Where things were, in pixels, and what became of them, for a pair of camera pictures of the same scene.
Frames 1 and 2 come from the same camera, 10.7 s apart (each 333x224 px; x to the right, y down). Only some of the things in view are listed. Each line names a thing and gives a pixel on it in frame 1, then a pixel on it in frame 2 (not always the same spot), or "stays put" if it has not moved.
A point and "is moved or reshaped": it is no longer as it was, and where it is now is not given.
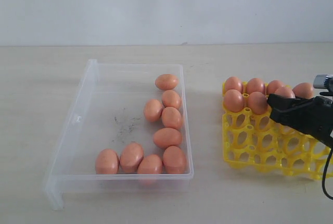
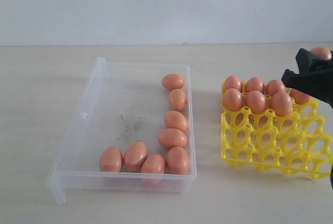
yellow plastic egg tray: (255, 140) stays put
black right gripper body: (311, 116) → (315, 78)
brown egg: (233, 100) stays put
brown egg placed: (233, 83) stays put
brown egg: (258, 102) stays put
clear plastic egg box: (129, 128) is moved or reshaped
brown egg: (171, 118) is moved or reshaped
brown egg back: (152, 110) → (321, 53)
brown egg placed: (273, 85) stays put
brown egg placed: (255, 85) stays put
